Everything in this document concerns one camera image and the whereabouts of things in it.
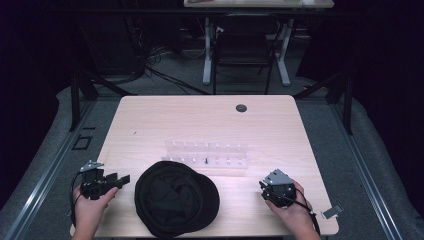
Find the black chair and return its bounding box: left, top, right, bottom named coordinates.
left=211, top=13, right=280, bottom=96

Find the person's left hand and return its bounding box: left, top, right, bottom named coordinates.
left=72, top=185, right=120, bottom=236

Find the grey and white tag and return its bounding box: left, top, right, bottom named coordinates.
left=320, top=203, right=345, bottom=221

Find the aluminium floor rail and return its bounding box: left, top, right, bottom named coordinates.
left=2, top=99, right=98, bottom=240
left=328, top=101, right=404, bottom=240

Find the person's right hand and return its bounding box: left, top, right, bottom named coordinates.
left=264, top=179, right=314, bottom=234

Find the black metal stand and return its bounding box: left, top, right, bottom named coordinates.
left=67, top=68, right=138, bottom=133
left=292, top=68, right=355, bottom=136

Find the bundle of black floor cables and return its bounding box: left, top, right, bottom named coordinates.
left=124, top=19, right=212, bottom=96

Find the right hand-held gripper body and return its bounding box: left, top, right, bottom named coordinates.
left=261, top=168, right=298, bottom=209

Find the clear acrylic rack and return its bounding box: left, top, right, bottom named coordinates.
left=161, top=139, right=250, bottom=170

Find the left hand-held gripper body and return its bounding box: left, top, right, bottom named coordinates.
left=79, top=160, right=109, bottom=201

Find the black hat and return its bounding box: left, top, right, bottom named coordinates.
left=134, top=160, right=221, bottom=239

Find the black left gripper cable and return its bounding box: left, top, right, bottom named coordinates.
left=69, top=171, right=84, bottom=229

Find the white-legged desk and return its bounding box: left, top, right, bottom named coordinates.
left=182, top=0, right=335, bottom=88

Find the black rectangular floor frame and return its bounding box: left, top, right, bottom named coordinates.
left=71, top=134, right=94, bottom=151

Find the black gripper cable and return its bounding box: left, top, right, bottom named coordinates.
left=69, top=171, right=84, bottom=229
left=263, top=186, right=322, bottom=237

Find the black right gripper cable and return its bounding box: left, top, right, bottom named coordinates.
left=263, top=186, right=322, bottom=237

